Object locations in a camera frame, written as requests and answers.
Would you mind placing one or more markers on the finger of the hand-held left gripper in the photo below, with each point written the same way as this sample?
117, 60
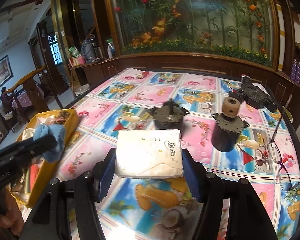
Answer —
40, 141
27, 158

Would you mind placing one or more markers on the purple bottle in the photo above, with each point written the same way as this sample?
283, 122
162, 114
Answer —
299, 72
294, 71

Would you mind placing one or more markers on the black motor with wooden spool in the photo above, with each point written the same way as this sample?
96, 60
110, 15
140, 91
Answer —
225, 137

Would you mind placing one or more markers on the blue cloth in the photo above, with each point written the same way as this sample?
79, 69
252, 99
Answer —
55, 150

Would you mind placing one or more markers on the table with purple cloth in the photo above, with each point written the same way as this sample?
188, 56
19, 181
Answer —
17, 100

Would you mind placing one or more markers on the white bottle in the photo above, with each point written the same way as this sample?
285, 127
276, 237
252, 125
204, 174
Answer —
109, 53

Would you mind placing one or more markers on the green packet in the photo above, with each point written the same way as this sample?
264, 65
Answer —
73, 51

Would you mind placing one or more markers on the pink cups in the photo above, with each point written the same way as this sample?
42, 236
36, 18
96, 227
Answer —
78, 61

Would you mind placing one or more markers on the wooden chair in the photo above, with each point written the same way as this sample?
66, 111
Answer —
32, 90

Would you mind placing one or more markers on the glass flower display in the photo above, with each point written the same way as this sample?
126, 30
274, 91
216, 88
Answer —
190, 17

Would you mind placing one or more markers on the framed wall painting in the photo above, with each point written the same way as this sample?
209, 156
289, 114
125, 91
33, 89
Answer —
0, 75

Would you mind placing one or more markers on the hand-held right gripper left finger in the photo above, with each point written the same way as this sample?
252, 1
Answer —
107, 177

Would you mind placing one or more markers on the grey thermos jug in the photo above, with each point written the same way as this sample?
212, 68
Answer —
88, 51

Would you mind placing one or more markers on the black metal gear housing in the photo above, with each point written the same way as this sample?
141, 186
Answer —
255, 96

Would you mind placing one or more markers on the black motor with shaft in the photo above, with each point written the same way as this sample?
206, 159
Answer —
168, 118

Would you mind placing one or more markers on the white crumpled cloth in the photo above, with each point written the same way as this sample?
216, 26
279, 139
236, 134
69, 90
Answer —
30, 135

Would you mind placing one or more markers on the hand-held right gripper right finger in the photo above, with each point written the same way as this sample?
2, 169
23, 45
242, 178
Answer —
193, 180

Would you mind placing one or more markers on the white tissue pack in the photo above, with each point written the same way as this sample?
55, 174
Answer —
147, 152

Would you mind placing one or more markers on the brown fabric bundle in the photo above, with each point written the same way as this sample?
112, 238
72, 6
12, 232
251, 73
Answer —
63, 116

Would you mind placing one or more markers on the yellow cardboard box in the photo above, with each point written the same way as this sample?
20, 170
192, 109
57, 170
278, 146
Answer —
43, 170

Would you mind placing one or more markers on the white bucket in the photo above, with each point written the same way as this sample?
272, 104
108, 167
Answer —
82, 90

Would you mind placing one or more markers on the purple framed eyeglasses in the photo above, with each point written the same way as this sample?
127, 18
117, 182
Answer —
275, 152

